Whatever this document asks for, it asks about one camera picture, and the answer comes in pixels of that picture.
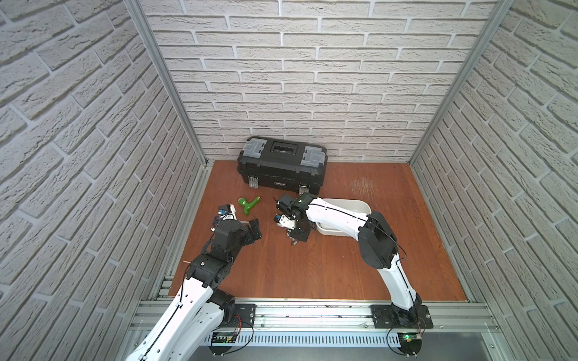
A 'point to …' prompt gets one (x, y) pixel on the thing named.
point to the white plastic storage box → (357, 205)
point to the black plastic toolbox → (282, 164)
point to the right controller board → (410, 343)
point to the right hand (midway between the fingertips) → (306, 231)
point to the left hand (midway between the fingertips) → (250, 219)
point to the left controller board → (222, 341)
